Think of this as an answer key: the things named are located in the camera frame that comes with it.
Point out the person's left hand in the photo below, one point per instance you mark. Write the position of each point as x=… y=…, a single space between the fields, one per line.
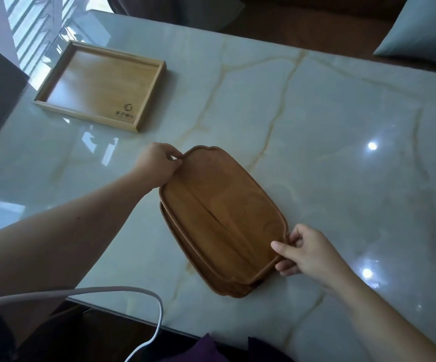
x=155 y=163

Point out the person's right hand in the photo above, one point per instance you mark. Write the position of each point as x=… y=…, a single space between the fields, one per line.
x=318 y=258

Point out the person's right thumb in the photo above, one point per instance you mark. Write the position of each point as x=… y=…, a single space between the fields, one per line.
x=284 y=249

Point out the person's left thumb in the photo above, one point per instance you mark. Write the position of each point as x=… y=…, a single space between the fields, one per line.
x=175 y=165

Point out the brown scalloped wooden tray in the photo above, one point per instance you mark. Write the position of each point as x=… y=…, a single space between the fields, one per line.
x=218 y=207
x=187 y=256

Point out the person's left forearm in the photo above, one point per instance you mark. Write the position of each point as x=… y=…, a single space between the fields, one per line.
x=63 y=237

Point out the person's right forearm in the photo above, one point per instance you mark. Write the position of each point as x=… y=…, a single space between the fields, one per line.
x=384 y=320

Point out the light rectangular wooden tray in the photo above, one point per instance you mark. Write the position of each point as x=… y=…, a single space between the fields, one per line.
x=101 y=82

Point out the purple cloth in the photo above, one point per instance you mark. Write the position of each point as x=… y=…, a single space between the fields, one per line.
x=202 y=350

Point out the dark brown sofa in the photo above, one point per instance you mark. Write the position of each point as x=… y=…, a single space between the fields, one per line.
x=308 y=18

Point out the grey-blue cushion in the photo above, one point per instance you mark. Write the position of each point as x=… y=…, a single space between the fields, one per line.
x=423 y=28

